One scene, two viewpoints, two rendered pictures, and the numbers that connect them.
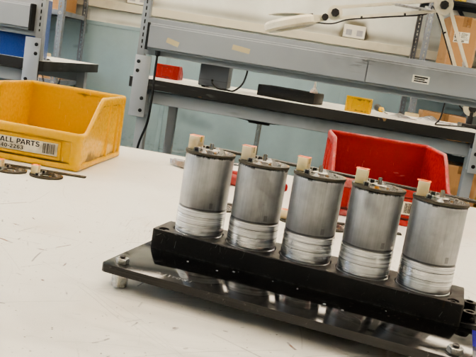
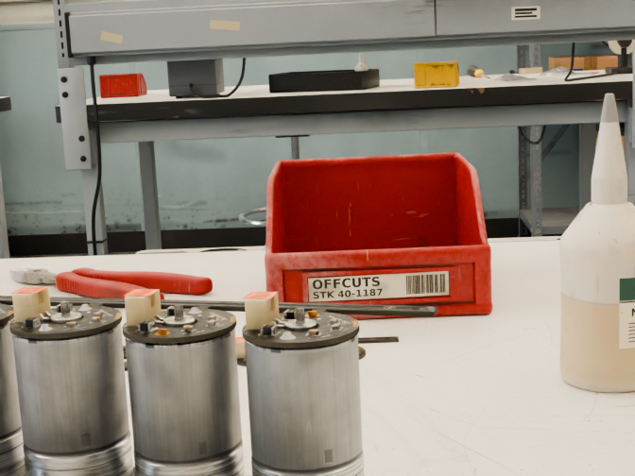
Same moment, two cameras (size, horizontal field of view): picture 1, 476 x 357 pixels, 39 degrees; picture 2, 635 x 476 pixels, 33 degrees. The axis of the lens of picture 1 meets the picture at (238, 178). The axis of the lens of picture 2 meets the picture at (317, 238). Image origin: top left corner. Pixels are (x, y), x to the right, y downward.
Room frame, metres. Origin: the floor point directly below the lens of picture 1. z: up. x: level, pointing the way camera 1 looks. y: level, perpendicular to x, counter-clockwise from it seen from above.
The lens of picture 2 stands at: (0.07, -0.09, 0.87)
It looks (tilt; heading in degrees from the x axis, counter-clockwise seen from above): 10 degrees down; 359
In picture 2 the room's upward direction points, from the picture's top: 3 degrees counter-clockwise
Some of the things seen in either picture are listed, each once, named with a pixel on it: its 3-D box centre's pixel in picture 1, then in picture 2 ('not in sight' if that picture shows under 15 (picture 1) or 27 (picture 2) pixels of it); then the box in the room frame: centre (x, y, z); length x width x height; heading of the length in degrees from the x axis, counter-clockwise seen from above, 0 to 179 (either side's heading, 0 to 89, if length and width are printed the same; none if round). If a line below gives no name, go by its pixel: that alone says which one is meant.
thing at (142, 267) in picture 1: (290, 297); not in sight; (0.30, -0.03, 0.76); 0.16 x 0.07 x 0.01; 73
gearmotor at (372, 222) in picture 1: (368, 236); (187, 428); (0.31, -0.06, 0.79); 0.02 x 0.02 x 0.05
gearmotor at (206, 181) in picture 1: (203, 199); not in sight; (0.33, 0.02, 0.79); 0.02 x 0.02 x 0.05
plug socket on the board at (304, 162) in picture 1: (305, 163); (35, 304); (0.32, -0.03, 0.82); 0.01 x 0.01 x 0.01; 73
